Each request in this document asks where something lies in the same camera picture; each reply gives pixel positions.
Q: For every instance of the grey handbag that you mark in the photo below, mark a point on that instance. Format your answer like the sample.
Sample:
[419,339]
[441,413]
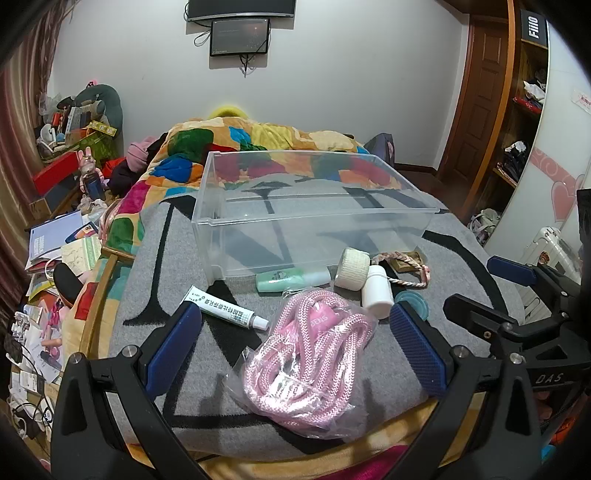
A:
[485,224]

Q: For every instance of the white pill bottle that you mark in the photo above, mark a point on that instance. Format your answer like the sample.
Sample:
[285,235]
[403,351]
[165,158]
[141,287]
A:
[377,295]

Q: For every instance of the wooden wardrobe shelves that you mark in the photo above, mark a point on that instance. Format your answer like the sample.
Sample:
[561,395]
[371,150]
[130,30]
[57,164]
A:
[521,152]

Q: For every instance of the black printed box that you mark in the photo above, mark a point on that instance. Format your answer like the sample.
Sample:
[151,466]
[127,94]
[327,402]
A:
[533,27]

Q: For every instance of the white ointment tube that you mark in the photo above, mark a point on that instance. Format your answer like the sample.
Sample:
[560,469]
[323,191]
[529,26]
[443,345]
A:
[217,308]

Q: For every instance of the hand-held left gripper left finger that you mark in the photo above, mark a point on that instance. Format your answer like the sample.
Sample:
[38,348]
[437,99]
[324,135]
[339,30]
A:
[173,344]

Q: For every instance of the teal round lid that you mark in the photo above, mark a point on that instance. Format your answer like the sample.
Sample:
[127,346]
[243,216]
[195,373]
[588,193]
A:
[413,302]

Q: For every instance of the white suitcase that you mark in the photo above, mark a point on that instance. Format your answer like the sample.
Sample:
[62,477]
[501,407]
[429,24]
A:
[549,251]

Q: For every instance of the red box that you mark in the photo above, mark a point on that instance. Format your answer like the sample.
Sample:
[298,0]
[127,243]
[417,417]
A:
[55,173]

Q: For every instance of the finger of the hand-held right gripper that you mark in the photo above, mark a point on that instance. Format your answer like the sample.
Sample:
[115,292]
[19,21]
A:
[508,271]
[471,309]

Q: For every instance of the wall television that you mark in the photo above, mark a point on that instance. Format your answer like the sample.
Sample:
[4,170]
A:
[240,8]

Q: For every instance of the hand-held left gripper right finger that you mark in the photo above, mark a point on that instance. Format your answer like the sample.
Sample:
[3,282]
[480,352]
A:
[415,346]

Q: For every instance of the brown wooden door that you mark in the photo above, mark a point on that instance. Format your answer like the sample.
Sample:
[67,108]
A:
[480,101]

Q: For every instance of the pink bunny toy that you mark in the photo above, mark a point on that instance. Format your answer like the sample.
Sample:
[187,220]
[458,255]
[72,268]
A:
[87,168]

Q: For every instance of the green squeeze tube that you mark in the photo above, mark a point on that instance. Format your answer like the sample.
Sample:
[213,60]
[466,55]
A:
[286,280]

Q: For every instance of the green cardboard box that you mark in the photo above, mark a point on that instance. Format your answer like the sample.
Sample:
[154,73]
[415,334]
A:
[99,141]

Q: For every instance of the white wardrobe door with hearts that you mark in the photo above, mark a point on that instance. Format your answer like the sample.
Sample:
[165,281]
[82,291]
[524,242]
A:
[558,161]

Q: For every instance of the beige bandage roll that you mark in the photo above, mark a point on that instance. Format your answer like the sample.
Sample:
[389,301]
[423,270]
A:
[351,270]

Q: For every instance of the wooden chair frame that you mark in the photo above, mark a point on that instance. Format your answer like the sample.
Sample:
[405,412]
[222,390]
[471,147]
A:
[99,300]

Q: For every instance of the yellow plush pillow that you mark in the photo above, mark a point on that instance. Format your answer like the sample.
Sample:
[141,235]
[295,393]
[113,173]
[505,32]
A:
[228,111]

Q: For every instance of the colourful patchwork blanket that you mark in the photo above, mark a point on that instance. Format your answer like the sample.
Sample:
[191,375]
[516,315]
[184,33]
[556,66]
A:
[184,143]

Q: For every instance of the grey blanket with black letters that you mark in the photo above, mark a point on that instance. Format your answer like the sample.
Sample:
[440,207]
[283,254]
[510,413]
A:
[184,240]

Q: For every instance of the pink knit hat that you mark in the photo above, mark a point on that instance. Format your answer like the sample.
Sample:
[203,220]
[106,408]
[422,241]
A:
[138,154]

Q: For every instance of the small black wall monitor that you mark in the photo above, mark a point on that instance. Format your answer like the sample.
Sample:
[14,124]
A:
[240,36]

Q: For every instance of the clear plastic storage bin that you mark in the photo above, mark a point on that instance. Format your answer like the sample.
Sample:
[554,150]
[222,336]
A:
[295,221]

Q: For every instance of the striped curtain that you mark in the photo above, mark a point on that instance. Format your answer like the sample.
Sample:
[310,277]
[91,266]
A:
[18,138]

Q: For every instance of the blue notebook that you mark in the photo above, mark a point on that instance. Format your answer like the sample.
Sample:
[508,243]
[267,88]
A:
[51,235]

